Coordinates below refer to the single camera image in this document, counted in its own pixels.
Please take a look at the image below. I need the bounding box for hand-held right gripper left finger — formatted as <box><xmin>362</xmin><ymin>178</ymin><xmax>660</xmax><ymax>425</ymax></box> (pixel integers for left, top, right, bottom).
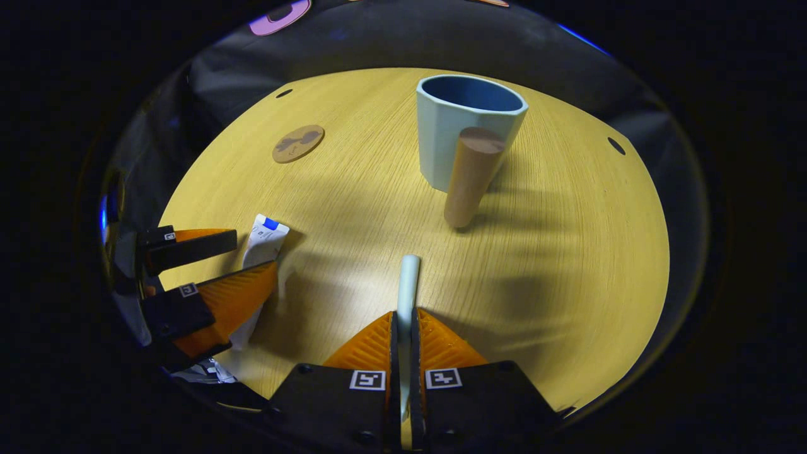
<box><xmin>268</xmin><ymin>311</ymin><xmax>402</xmax><ymax>454</ymax></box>

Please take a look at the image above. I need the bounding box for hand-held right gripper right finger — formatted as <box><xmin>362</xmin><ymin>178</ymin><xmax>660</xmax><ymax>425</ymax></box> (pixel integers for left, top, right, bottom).
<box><xmin>411</xmin><ymin>308</ymin><xmax>562</xmax><ymax>454</ymax></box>

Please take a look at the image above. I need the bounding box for pale blue toothbrush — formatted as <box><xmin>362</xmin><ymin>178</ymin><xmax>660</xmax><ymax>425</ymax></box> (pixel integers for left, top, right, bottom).
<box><xmin>396</xmin><ymin>254</ymin><xmax>421</xmax><ymax>423</ymax></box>

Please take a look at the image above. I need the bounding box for round brown coaster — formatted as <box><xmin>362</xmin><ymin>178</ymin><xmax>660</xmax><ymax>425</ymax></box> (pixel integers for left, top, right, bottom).
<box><xmin>272</xmin><ymin>124</ymin><xmax>326</xmax><ymax>165</ymax></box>

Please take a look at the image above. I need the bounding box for pale blue cup wooden handle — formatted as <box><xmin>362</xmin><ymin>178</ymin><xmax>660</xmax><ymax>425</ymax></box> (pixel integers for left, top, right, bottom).
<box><xmin>416</xmin><ymin>74</ymin><xmax>529</xmax><ymax>229</ymax></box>

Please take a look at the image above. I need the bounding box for wooden desktop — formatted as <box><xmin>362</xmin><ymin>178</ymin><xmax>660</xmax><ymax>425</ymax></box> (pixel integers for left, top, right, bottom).
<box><xmin>158</xmin><ymin>67</ymin><xmax>670</xmax><ymax>414</ymax></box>

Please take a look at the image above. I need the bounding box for black backdrop cloth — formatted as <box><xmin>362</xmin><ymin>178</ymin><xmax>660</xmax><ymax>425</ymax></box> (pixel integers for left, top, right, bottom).
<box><xmin>101</xmin><ymin>0</ymin><xmax>713</xmax><ymax>410</ymax></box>

